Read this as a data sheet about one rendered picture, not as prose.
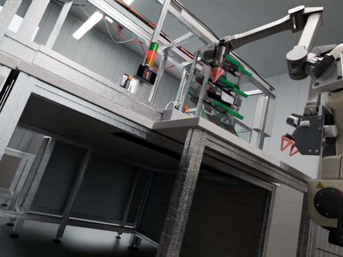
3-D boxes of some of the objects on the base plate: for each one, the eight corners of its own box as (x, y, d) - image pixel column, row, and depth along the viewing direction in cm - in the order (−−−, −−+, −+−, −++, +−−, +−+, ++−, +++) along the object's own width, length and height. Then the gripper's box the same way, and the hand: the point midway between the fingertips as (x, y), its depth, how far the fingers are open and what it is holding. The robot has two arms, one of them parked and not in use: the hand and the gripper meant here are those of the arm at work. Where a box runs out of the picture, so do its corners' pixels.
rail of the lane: (211, 154, 127) (215, 134, 130) (28, 71, 77) (42, 42, 80) (203, 153, 132) (207, 134, 134) (26, 74, 81) (39, 47, 84)
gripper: (219, 50, 127) (212, 76, 123) (230, 60, 132) (224, 85, 129) (209, 53, 132) (202, 79, 129) (221, 62, 138) (215, 87, 134)
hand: (214, 80), depth 129 cm, fingers closed
